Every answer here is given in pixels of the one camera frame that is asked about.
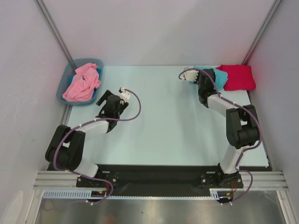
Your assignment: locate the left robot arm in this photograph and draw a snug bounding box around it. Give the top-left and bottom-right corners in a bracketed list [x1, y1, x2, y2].
[45, 89, 130, 187]

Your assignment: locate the turquoise t shirt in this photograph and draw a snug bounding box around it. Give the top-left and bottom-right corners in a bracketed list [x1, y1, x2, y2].
[194, 66, 228, 91]

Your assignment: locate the pink t shirt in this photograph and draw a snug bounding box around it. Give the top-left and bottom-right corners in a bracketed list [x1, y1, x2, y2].
[62, 63, 101, 102]

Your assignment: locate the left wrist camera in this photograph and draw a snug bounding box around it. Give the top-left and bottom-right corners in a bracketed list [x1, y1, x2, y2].
[119, 88, 130, 103]

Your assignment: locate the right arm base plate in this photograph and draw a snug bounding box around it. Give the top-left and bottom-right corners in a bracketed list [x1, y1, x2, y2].
[199, 171, 243, 189]

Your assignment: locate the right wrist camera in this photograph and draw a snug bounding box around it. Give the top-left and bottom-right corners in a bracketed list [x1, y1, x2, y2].
[183, 68, 200, 84]

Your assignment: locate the right corner aluminium post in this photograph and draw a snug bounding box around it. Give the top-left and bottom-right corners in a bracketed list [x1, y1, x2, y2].
[242, 0, 284, 65]

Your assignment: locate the left slotted cable duct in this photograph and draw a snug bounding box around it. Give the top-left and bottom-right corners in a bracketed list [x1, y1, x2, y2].
[43, 189, 107, 199]

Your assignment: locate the corner aluminium post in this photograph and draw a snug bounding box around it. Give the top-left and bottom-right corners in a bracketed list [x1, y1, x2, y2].
[242, 0, 284, 65]
[34, 0, 73, 62]

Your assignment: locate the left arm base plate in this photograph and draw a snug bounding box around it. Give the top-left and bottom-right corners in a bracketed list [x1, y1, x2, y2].
[76, 163, 120, 189]

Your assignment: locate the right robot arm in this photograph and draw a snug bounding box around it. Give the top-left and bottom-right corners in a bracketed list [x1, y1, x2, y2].
[194, 69, 261, 187]

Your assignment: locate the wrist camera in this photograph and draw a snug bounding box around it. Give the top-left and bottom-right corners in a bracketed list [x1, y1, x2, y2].
[183, 68, 200, 84]
[119, 88, 130, 103]

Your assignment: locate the folded red t shirt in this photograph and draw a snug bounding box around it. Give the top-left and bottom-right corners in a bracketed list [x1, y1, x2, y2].
[216, 65, 256, 91]

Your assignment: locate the left corner aluminium post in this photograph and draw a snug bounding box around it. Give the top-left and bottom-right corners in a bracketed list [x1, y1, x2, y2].
[34, 0, 73, 62]

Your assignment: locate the aluminium front rail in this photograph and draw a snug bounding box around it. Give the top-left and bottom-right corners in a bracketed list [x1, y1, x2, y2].
[33, 171, 288, 191]

